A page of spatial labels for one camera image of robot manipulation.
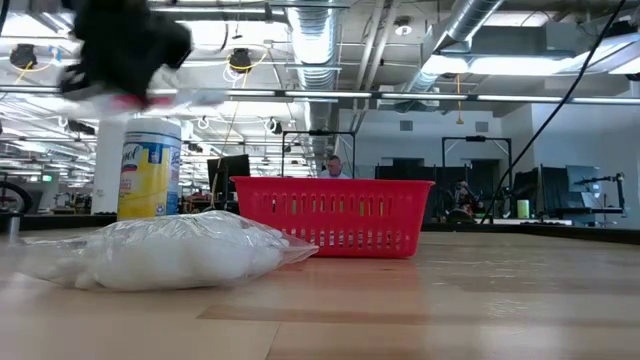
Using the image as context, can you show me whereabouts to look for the long linear light bar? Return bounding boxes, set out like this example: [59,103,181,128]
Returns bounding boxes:
[0,84,640,106]

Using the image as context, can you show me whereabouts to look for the red toothbrush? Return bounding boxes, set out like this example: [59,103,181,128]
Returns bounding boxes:
[62,88,229,115]

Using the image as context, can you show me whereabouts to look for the black ceiling cord reel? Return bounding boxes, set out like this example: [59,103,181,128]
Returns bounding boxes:
[227,47,254,74]
[8,42,40,71]

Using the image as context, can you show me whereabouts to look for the black computer monitor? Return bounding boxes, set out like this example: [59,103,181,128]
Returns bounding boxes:
[206,153,251,201]

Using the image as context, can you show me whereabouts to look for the black robot station frame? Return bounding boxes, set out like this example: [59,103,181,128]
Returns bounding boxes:
[441,134,515,201]
[280,129,358,179]

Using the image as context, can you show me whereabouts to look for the white vanity pack bag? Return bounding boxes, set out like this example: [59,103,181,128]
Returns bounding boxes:
[14,209,321,292]

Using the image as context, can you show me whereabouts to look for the rectangular ceiling light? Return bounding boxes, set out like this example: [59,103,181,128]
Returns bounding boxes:
[422,52,584,77]

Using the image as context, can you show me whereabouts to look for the grey metal post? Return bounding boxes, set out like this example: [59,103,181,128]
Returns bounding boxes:
[5,213,22,246]

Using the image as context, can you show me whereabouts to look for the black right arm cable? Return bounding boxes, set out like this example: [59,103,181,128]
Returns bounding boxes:
[478,0,629,225]

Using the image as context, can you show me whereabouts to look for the grey computer monitor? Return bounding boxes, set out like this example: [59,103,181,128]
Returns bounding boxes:
[565,164,602,210]

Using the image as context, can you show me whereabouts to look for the black monitor back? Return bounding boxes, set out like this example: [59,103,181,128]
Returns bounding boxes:
[512,166,569,216]

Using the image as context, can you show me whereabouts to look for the person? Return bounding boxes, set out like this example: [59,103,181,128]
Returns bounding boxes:
[454,179,476,216]
[319,154,352,180]

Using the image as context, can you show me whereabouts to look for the red plastic slotted basket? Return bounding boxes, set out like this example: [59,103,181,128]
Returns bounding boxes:
[230,175,435,260]

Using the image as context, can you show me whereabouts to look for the silver ventilation duct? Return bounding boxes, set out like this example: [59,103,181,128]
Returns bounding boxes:
[394,0,505,109]
[285,0,347,169]

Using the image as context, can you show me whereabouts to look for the yellow disinfecting wipes canister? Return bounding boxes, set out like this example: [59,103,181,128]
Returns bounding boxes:
[117,117,183,221]

